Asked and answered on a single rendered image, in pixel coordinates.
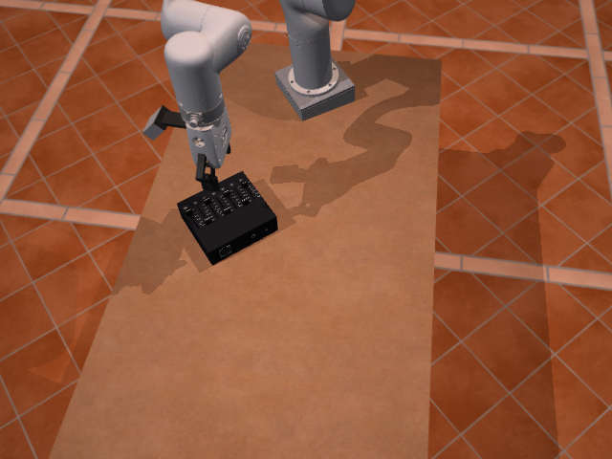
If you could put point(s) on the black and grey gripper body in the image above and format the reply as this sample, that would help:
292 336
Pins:
211 139

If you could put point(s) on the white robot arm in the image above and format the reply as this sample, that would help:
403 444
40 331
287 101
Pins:
218 36

